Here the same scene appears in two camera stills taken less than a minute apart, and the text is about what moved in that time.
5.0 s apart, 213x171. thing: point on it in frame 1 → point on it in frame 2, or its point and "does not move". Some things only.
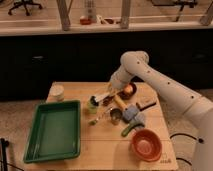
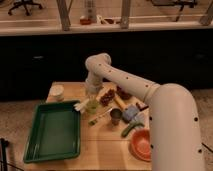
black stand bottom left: x=3 y=158 does not move
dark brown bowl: x=128 y=95 does not move
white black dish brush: x=94 y=99 → x=79 y=106
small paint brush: x=93 y=122 does not move
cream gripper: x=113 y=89 → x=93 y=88
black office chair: x=25 y=4 does not move
